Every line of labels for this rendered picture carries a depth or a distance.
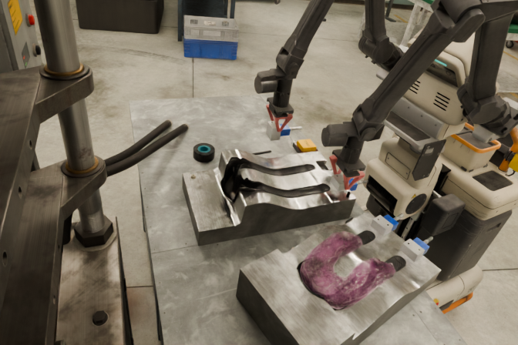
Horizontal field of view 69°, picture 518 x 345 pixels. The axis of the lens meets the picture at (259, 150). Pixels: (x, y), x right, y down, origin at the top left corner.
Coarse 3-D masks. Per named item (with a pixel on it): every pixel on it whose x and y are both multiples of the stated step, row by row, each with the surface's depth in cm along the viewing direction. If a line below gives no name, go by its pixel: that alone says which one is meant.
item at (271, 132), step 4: (268, 124) 136; (272, 124) 136; (280, 124) 139; (268, 128) 137; (272, 128) 133; (276, 128) 134; (284, 128) 137; (288, 128) 137; (292, 128) 139; (296, 128) 139; (300, 128) 140; (268, 132) 137; (272, 132) 134; (276, 132) 135; (280, 132) 136; (284, 132) 137; (288, 132) 137; (268, 136) 138; (272, 136) 135; (276, 136) 136; (272, 140) 136
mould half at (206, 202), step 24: (216, 168) 125; (192, 192) 115; (216, 192) 116; (240, 192) 107; (264, 192) 109; (336, 192) 119; (192, 216) 111; (216, 216) 108; (240, 216) 106; (264, 216) 108; (288, 216) 111; (312, 216) 115; (336, 216) 120; (216, 240) 107
